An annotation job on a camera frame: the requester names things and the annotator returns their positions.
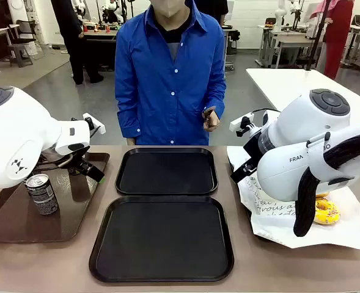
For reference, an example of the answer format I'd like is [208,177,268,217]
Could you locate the white wrapping paper sheet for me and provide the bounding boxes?
[226,145,360,251]

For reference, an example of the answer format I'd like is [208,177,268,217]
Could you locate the brown plastic tray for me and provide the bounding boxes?
[0,151,111,244]

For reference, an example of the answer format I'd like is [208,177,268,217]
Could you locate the white background work table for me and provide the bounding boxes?
[257,24,325,70]

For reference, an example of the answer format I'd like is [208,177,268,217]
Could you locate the person's right forearm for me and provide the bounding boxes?
[115,85,142,140]

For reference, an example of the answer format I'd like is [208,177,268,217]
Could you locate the black drink can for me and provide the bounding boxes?
[24,173,61,217]

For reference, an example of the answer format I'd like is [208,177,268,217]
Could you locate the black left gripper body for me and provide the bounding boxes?
[64,151,90,175]

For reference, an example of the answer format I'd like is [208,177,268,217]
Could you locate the person in black clothes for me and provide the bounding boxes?
[50,0,105,85]

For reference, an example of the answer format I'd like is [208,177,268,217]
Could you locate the person in blue shirt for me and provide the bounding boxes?
[114,0,227,147]

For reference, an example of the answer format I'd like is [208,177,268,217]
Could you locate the grey chair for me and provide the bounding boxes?
[7,19,35,68]

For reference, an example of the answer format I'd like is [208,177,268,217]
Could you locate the black cable sleeve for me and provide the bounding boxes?
[293,127,360,237]

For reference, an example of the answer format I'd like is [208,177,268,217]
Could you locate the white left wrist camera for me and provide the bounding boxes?
[82,112,106,136]

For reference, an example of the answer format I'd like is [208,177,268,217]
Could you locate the black stand pole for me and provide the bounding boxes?
[306,0,332,71]

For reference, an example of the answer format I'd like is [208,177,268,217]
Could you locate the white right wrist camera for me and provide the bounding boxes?
[229,113,255,137]

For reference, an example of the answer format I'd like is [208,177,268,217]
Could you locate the yellow sprinkled donut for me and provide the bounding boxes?
[313,197,342,226]

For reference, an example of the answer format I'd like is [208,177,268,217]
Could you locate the person's left forearm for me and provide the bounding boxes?
[208,73,227,120]

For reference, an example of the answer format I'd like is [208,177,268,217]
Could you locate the metal tongs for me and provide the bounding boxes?
[202,105,218,128]

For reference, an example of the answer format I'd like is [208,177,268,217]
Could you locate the stack of flat paper boxes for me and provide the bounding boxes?
[249,176,297,218]

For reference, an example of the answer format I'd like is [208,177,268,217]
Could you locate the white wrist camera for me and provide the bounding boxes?
[82,112,106,136]
[229,113,255,137]

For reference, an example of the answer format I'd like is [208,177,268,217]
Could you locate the person's left hand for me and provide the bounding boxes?
[202,107,221,133]

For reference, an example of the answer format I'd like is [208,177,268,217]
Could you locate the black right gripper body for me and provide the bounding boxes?
[242,133,265,167]

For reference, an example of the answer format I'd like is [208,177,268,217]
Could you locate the person in red clothes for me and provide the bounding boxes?
[309,0,355,81]

